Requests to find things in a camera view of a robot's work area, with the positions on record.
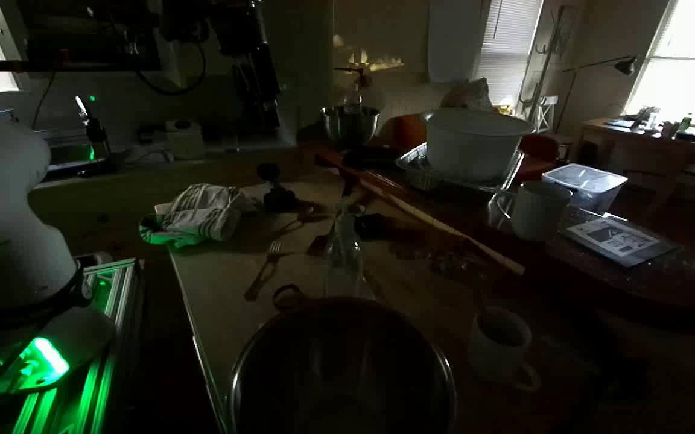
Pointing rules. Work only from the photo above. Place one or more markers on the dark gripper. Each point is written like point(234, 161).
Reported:
point(257, 96)

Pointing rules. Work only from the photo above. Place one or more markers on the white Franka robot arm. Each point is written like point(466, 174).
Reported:
point(10, 218)

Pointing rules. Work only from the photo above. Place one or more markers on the orange round object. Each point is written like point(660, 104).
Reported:
point(407, 134)

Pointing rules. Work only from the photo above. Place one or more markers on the steel mixing bowl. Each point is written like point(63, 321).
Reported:
point(351, 125)

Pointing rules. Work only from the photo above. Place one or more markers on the small black stand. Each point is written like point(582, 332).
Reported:
point(276, 196)

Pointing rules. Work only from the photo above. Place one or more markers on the golden candle ornament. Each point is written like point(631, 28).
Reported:
point(363, 67)

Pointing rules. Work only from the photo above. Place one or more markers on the crumpled white cloth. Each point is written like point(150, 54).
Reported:
point(197, 214)

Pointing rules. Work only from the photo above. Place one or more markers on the dark bottle with light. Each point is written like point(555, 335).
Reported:
point(92, 130)

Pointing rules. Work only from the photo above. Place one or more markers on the metal spoon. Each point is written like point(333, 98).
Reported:
point(264, 273)

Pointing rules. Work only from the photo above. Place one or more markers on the clear glass bottle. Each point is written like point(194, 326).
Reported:
point(346, 255)

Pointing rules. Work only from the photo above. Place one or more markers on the long wooden stick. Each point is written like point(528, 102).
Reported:
point(435, 224)

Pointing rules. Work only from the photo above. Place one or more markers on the big white bowl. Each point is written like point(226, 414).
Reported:
point(470, 145)

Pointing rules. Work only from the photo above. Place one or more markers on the large steel pot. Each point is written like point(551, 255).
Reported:
point(337, 370)

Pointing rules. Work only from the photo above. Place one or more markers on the red bowl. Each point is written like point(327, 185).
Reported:
point(540, 154)

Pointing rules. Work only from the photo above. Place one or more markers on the large white mug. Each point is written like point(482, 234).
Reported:
point(535, 212)

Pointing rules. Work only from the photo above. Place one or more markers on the clear plastic container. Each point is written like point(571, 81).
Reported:
point(584, 185)

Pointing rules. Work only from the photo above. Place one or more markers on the small white mug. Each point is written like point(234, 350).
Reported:
point(497, 344)

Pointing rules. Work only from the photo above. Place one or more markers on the desk lamp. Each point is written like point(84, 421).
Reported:
point(625, 65)

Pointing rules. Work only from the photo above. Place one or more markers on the wooden desk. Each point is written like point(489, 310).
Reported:
point(644, 148)

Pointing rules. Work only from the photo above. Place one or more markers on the aluminium rail frame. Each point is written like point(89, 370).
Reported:
point(108, 298)

